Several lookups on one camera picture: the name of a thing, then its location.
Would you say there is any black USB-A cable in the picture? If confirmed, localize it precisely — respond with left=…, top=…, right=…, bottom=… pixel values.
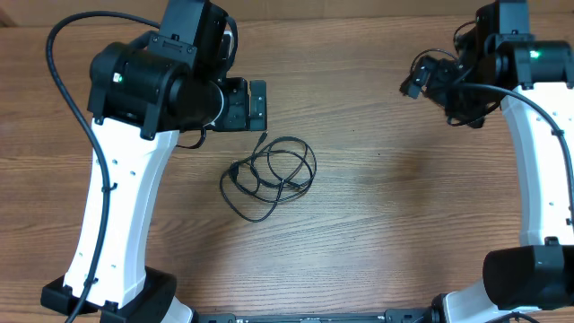
left=219, top=152, right=317, bottom=223

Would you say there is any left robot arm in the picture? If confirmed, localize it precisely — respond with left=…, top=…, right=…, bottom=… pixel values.
left=40, top=0, right=267, bottom=323

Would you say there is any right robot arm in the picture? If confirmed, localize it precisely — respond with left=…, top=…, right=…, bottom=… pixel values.
left=385, top=0, right=573, bottom=322

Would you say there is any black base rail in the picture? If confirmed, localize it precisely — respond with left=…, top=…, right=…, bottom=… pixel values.
left=192, top=307, right=443, bottom=323

